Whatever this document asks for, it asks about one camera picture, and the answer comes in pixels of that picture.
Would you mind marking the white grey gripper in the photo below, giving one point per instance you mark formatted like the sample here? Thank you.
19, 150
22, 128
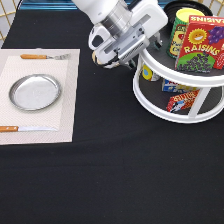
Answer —
125, 32

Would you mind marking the black ribbed bowl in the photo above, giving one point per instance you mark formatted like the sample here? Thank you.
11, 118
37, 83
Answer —
172, 7

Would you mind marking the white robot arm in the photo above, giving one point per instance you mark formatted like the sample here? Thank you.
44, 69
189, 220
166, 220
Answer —
96, 10

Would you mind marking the white two-tier lazy Susan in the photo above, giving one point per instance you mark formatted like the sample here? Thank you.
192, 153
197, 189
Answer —
209, 102

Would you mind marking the round silver metal plate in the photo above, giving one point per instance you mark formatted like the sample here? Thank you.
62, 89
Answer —
34, 92

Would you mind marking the yellow blue tin can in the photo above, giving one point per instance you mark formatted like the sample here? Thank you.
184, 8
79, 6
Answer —
149, 75

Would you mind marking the blue yellow small box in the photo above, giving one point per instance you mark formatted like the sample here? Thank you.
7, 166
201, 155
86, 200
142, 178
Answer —
170, 86

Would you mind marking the green yellow-lidded canister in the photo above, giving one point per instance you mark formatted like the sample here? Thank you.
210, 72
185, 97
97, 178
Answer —
179, 28

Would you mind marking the red raisins box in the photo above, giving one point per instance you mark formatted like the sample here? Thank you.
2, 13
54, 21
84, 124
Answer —
202, 44

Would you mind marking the red butter box lower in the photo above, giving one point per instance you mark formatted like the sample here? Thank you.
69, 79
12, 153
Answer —
182, 101

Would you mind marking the beige woven placemat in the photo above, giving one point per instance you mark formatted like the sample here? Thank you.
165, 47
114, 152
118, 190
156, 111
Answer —
60, 115

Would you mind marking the wooden-handled fork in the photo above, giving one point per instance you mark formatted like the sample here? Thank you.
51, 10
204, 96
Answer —
34, 56

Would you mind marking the gold wire rack left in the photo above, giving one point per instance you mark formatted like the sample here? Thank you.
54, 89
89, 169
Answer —
7, 14

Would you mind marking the wooden-handled knife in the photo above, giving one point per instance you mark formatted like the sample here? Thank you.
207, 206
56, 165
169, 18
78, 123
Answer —
25, 128

